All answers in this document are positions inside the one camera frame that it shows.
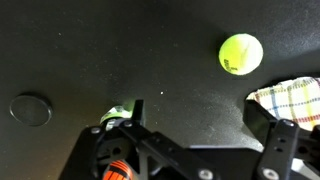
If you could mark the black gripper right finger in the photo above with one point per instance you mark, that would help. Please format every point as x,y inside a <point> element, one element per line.
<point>278,146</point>

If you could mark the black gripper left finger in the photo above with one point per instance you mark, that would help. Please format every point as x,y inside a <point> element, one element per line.
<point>156,141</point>

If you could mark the yellow-green tennis ball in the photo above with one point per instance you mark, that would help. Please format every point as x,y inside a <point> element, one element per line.
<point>240,54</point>

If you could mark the white checked dish cloth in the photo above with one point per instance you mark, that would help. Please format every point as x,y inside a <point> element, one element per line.
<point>293,100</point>

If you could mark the round black can lid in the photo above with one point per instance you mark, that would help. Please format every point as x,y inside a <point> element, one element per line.
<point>30,110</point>

